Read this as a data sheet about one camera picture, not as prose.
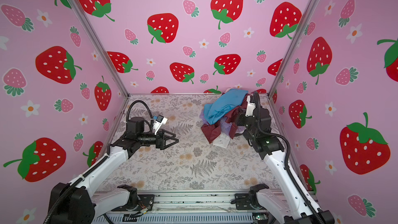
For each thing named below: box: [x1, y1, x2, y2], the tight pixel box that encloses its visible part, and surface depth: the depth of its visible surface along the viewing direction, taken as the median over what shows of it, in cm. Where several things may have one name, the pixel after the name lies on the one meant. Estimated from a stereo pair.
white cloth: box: [212, 132, 231, 149], surface depth 97 cm
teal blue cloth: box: [204, 88, 249, 125], surface depth 91 cm
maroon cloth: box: [200, 94, 249, 144], surface depth 88 cm
